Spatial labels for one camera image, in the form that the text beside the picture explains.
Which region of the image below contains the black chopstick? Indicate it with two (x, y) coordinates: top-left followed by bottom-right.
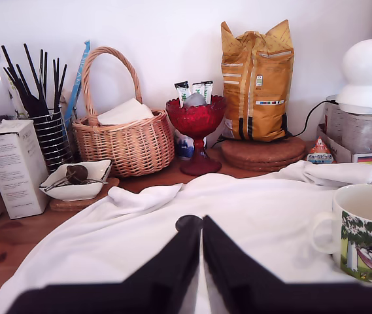
(3, 67), (35, 115)
(15, 63), (41, 112)
(54, 63), (68, 115)
(23, 43), (50, 112)
(1, 44), (41, 114)
(43, 51), (49, 105)
(38, 48), (44, 102)
(52, 58), (59, 115)

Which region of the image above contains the pale grey rounded object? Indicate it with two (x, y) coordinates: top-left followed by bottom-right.
(183, 92), (206, 108)

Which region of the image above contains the grey coffee capsule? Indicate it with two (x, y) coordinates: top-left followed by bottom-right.
(175, 215), (203, 232)

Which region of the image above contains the white cloth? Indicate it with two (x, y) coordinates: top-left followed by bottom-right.
(0, 160), (372, 314)

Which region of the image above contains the white folded napkin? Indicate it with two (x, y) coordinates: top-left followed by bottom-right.
(97, 99), (156, 126)

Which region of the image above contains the white square dish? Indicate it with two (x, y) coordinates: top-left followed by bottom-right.
(38, 159), (113, 202)

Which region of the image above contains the black wire chopstick holder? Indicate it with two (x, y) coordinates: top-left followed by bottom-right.
(27, 100), (76, 174)

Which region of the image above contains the silver tin red white label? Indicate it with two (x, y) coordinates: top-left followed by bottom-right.
(341, 111), (372, 154)

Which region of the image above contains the white carton box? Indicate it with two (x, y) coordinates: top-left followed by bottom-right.
(0, 119), (50, 220)

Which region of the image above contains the round cork trivet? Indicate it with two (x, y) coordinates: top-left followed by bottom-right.
(220, 135), (306, 162)
(231, 159), (304, 173)
(223, 152), (307, 168)

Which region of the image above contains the black security camera cable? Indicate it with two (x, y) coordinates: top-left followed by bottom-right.
(283, 99), (339, 138)

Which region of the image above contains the green white sachet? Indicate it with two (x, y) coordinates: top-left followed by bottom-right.
(203, 80), (214, 104)
(191, 82), (205, 99)
(174, 81), (190, 107)

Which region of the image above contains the red triangular snack packet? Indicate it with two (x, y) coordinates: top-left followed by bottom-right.
(305, 136), (337, 164)

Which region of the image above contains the cardboard tin tray green front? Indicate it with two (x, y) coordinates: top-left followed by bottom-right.
(316, 123), (372, 171)

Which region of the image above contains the white security camera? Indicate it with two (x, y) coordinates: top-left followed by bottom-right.
(335, 39), (372, 114)

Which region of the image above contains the red glass goblet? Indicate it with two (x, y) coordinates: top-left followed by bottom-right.
(165, 94), (228, 177)

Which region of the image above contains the brown round tea infuser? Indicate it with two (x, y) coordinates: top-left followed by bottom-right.
(66, 165), (88, 184)

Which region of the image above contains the blue white ceramic piece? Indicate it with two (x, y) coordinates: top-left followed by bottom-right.
(174, 129), (208, 161)

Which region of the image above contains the green cartoon print mug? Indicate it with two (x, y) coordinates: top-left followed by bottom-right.
(311, 184), (372, 283)

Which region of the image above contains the blue paper chopstick sleeve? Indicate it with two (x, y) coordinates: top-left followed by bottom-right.
(64, 39), (92, 122)

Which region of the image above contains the wicker basket with handle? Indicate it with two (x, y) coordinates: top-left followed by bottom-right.
(72, 46), (176, 178)

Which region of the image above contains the metal wire clip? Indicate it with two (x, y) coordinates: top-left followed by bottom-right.
(44, 177), (109, 191)

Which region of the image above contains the yellow paper coffee bag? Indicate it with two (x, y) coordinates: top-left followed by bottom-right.
(220, 19), (295, 143)

